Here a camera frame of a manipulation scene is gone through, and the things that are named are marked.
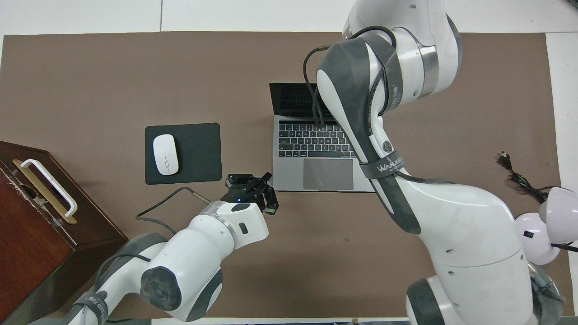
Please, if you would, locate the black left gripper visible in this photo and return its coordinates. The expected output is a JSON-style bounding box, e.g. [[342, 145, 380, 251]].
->
[[220, 171, 280, 216]]

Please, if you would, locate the grey aluminium laptop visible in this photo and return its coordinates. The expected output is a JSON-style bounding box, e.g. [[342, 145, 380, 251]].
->
[[270, 82, 384, 193]]

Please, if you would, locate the black mouse pad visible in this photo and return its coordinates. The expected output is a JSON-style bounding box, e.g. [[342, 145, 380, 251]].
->
[[144, 122, 223, 186]]

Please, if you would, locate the white computer mouse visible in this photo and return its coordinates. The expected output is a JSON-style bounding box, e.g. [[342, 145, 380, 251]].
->
[[153, 134, 179, 176]]

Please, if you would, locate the brown table mat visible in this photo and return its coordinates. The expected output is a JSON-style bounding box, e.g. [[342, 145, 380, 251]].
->
[[0, 32, 575, 319]]

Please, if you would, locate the dark brown wooden box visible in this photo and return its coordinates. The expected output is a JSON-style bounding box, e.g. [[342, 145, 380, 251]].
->
[[0, 141, 129, 325]]

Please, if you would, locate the white desk lamp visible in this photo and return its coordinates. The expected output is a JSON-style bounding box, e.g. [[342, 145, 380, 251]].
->
[[515, 186, 578, 266]]

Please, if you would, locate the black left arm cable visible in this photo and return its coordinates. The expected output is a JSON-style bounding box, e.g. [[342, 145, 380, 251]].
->
[[135, 186, 213, 235]]

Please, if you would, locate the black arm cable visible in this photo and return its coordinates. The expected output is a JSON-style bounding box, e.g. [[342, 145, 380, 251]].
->
[[302, 26, 398, 130], [135, 186, 213, 235]]

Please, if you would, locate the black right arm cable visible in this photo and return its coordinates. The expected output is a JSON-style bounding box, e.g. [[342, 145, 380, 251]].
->
[[302, 26, 398, 130]]

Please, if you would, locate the white box handle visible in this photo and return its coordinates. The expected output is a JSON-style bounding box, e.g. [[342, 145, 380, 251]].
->
[[20, 159, 78, 218]]

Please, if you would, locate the brass handle plate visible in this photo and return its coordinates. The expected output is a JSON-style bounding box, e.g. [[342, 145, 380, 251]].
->
[[12, 159, 77, 225]]

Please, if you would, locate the black lamp power cable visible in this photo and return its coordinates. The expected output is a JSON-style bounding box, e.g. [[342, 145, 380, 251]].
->
[[500, 152, 549, 202]]

